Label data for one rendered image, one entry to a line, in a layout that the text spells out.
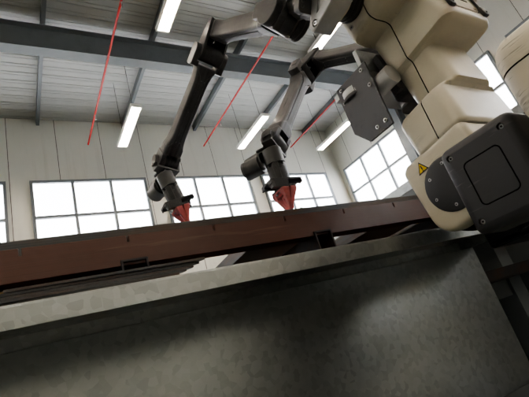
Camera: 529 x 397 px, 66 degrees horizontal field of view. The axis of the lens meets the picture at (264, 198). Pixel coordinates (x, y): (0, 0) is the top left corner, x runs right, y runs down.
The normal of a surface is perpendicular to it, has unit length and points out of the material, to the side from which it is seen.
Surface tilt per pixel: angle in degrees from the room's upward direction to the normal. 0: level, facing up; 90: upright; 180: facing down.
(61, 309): 90
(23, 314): 90
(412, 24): 90
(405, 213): 90
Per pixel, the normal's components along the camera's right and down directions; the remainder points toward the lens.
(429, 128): -0.84, 0.06
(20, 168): 0.46, -0.45
